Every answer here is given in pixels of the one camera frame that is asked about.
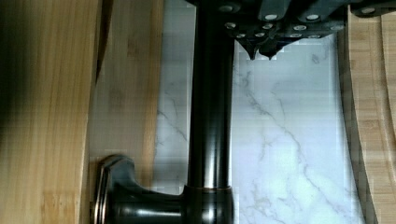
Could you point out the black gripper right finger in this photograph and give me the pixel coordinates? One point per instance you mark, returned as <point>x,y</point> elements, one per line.
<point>291,20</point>

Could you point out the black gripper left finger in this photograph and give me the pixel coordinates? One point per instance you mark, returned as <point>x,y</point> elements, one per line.
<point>239,19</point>

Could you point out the black metal drawer handle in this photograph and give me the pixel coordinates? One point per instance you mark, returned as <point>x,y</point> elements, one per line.
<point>207,198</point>

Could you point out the wooden drawer cabinet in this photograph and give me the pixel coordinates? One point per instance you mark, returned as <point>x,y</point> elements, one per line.
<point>366,56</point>

